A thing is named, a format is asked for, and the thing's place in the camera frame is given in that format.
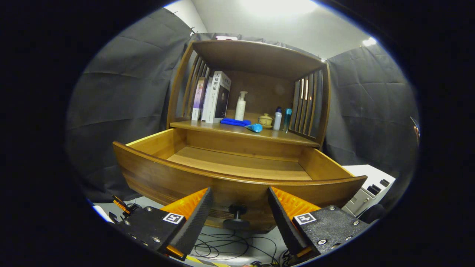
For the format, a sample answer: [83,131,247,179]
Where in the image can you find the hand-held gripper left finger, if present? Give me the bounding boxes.
[113,187,214,262]

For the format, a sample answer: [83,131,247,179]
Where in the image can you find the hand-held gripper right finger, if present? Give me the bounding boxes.
[267,186,371,262]

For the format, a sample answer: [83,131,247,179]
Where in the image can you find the brown wooden drawer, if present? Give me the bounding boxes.
[112,128,368,232]

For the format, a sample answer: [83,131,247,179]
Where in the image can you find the brown wooden countertop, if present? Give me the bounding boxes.
[170,119,320,148]

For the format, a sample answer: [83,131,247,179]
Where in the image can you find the brown wooden cabinet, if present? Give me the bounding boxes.
[166,40,331,149]

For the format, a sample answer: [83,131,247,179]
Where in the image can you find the orange black tool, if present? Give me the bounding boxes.
[111,195,140,223]

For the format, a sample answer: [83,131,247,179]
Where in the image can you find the white plastic machine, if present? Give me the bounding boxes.
[341,164,396,217]

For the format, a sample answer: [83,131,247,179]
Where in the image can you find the blue folded cloth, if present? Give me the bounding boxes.
[220,118,252,127]

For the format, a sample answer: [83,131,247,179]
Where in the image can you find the white pump bottle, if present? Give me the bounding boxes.
[235,91,248,121]

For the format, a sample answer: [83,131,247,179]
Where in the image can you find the thin purple book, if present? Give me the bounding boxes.
[191,77,207,121]

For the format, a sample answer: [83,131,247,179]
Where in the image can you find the thick white portrait book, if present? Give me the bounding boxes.
[205,71,232,124]

